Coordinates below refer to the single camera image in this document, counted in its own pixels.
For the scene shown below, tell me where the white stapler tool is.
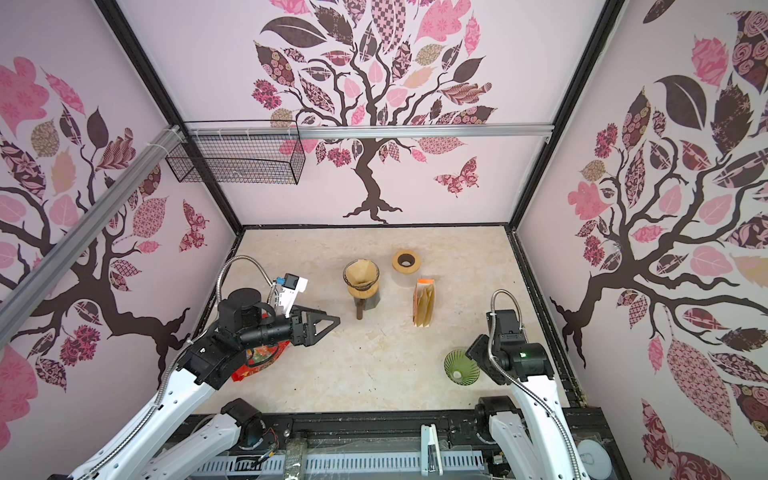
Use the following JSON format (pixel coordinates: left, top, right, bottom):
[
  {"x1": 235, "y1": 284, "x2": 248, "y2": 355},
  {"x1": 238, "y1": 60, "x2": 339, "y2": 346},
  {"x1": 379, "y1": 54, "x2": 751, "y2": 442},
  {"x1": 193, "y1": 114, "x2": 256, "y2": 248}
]
[{"x1": 420, "y1": 424, "x2": 444, "y2": 477}]

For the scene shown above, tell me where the brown paper coffee filter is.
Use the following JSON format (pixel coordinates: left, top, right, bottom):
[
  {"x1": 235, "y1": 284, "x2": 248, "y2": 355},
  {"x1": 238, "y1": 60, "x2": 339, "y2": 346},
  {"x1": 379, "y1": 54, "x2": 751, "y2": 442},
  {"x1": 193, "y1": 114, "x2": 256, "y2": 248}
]
[{"x1": 345, "y1": 259, "x2": 378, "y2": 286}]

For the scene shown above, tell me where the wooden ring dripper holder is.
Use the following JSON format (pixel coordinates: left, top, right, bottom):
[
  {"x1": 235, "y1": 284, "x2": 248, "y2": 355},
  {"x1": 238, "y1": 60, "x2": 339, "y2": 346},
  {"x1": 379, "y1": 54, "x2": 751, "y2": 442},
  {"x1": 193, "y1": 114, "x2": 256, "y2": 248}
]
[{"x1": 347, "y1": 281, "x2": 379, "y2": 299}]

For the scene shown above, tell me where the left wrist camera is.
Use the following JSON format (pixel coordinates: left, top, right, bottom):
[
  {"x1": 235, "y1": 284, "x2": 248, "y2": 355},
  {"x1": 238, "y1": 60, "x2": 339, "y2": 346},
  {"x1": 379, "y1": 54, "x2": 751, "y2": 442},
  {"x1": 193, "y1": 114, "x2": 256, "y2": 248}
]
[{"x1": 275, "y1": 273, "x2": 308, "y2": 317}]

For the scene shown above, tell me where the white slotted cable duct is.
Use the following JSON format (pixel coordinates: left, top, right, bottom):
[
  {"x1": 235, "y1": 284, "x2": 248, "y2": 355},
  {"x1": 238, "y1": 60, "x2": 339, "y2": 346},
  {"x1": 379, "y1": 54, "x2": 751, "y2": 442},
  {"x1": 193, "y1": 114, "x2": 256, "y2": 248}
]
[{"x1": 190, "y1": 450, "x2": 488, "y2": 479}]

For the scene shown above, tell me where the aluminium rail back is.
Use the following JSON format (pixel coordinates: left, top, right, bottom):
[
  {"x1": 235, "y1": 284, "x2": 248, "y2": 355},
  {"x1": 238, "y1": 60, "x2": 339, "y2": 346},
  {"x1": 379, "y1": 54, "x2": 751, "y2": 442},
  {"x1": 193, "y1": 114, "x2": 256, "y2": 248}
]
[{"x1": 188, "y1": 123, "x2": 554, "y2": 140}]

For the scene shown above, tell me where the green ribbed glass dripper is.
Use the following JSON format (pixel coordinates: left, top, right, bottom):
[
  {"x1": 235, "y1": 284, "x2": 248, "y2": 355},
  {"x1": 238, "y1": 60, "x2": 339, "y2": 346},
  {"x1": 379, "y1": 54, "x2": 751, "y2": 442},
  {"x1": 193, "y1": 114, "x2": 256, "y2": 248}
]
[{"x1": 443, "y1": 350, "x2": 480, "y2": 386}]

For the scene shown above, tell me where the aluminium rail left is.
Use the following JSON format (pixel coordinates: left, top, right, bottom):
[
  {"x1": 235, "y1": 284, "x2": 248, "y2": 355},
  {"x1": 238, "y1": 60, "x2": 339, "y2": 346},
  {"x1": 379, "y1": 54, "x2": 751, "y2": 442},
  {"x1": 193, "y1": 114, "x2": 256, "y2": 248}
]
[{"x1": 1, "y1": 126, "x2": 182, "y2": 345}]

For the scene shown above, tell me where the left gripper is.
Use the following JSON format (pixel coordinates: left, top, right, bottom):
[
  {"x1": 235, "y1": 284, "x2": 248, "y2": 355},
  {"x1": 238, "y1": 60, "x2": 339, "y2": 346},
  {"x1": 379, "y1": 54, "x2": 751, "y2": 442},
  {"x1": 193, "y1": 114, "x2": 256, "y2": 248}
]
[{"x1": 241, "y1": 304, "x2": 341, "y2": 350}]

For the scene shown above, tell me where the translucent plastic cup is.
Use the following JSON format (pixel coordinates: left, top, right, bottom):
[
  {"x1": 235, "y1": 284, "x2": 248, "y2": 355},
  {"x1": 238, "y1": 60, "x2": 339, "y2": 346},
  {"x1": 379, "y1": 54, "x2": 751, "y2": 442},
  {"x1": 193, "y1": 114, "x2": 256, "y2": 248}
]
[{"x1": 392, "y1": 270, "x2": 419, "y2": 289}]

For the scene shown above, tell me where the aluminium rail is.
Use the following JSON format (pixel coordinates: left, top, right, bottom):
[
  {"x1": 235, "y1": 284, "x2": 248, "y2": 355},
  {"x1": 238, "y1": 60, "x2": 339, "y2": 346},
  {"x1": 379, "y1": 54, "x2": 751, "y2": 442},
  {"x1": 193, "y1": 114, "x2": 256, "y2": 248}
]
[
  {"x1": 1, "y1": 126, "x2": 182, "y2": 345},
  {"x1": 188, "y1": 123, "x2": 554, "y2": 140}
]

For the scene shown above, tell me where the orange coffee filter pack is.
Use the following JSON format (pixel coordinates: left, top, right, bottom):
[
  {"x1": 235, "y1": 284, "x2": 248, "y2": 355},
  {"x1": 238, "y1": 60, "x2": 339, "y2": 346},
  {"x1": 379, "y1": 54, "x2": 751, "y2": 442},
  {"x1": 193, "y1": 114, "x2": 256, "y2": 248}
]
[{"x1": 413, "y1": 279, "x2": 435, "y2": 327}]

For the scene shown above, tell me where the black wire basket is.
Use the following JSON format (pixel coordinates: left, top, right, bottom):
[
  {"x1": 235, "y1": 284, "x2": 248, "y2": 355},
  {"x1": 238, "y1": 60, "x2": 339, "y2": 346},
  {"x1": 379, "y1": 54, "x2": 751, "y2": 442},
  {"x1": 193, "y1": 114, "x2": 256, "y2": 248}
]
[{"x1": 165, "y1": 120, "x2": 307, "y2": 185}]

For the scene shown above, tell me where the red snack bag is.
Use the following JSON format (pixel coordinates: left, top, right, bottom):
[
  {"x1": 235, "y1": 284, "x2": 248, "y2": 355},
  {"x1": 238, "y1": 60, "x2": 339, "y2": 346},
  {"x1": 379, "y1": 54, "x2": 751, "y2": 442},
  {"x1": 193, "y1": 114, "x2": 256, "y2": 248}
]
[{"x1": 231, "y1": 341, "x2": 290, "y2": 382}]

